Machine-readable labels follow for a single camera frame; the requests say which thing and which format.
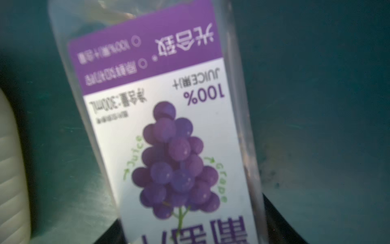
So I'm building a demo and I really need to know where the white ribbed trash bin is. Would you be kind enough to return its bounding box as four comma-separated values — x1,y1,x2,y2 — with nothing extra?
1,91,31,244

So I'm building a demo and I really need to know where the grape juice bottle purple label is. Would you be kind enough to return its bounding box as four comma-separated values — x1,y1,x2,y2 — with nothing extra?
47,0,270,244

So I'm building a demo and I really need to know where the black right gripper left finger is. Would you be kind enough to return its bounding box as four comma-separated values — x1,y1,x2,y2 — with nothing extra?
94,219,127,244

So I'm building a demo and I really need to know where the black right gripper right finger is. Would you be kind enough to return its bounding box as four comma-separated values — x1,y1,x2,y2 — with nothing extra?
263,194,308,244

